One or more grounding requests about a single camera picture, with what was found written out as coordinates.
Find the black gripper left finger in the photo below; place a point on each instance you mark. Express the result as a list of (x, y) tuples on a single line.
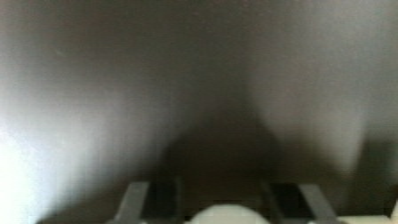
[(152, 203)]

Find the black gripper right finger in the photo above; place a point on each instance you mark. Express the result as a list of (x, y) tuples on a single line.
[(296, 204)]

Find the white cabinet body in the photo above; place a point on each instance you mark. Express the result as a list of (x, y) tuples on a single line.
[(228, 214)]

